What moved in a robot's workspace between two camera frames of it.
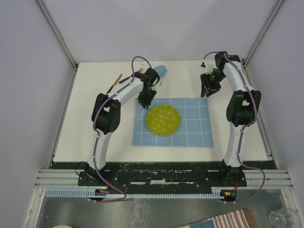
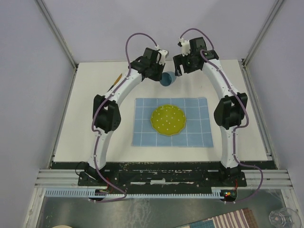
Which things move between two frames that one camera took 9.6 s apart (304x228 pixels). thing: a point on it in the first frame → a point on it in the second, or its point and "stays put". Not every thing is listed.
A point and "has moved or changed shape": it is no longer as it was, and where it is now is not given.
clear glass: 285,218 stays put
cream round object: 61,226 stays put
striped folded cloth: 244,218 stays put
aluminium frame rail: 261,32 stays put
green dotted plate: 162,119 has moved or changed shape
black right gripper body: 211,80 → 186,61
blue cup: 161,70 has moved or changed shape
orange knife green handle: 115,83 stays put
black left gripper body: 146,97 → 156,71
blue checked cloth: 194,129 stays put
